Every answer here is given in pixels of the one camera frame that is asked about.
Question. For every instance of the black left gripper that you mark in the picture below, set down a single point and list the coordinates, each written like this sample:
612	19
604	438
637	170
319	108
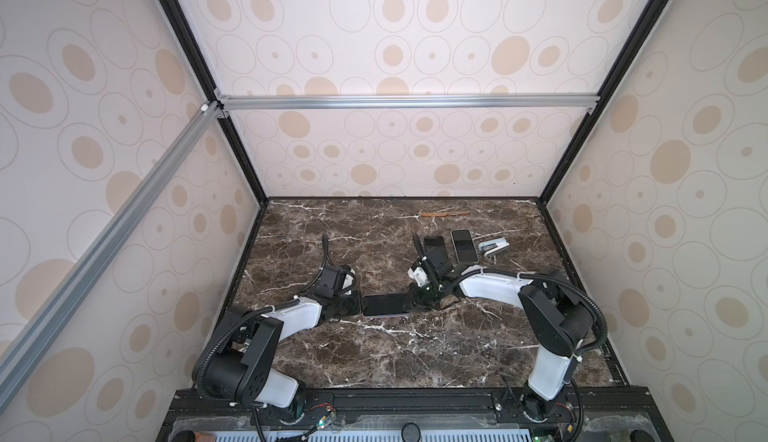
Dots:
356	305

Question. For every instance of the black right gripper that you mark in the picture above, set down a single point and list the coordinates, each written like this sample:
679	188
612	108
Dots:
412	294

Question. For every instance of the pink phone case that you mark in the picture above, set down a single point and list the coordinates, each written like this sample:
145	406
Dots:
387	315

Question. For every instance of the black phone case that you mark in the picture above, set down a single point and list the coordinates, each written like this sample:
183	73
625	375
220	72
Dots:
427	241

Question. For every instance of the light blue phone case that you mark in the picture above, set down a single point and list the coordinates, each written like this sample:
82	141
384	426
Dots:
465	262

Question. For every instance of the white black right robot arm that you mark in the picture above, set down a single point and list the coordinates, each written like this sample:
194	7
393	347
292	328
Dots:
566	322

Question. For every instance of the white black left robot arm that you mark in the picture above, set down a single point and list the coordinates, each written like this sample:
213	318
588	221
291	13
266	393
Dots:
236	364

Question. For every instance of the light blue white stapler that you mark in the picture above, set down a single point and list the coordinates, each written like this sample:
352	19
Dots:
491	248

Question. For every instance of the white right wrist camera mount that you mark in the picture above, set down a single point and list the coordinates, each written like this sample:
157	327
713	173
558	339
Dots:
418	276

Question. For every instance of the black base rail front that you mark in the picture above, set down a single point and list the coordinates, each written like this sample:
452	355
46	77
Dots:
421	414

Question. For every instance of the silver aluminium rail back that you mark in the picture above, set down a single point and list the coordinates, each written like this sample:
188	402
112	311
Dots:
410	102

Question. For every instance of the silver aluminium rail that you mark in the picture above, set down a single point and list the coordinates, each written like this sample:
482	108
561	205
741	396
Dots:
410	102
39	334

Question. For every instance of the black corner frame post left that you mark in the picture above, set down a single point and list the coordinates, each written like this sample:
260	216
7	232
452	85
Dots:
195	57

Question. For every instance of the black corner frame post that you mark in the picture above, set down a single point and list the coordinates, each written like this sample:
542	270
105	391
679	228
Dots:
195	57
647	21

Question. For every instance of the silver aluminium rail left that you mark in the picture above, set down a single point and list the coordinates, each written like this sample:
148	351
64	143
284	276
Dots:
39	334

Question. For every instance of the black corner frame post right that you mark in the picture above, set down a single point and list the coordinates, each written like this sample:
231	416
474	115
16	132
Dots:
647	21

